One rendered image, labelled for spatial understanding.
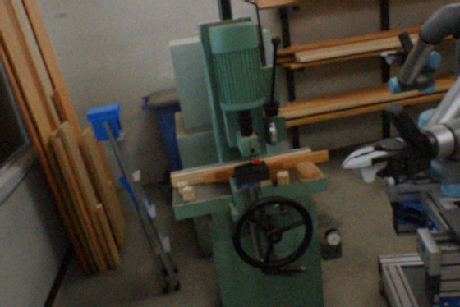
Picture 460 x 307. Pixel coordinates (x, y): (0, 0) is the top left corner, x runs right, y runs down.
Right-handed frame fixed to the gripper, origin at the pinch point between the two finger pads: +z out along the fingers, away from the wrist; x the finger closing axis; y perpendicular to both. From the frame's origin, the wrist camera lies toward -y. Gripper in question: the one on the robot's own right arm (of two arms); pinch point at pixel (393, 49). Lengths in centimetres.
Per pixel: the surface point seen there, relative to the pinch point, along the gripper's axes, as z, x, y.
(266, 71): -32, -75, -15
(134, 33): 175, -145, -43
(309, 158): -50, -70, 22
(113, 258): 40, -197, 91
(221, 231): -66, -114, 33
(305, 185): -66, -77, 26
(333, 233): -72, -72, 46
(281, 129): -34, -75, 11
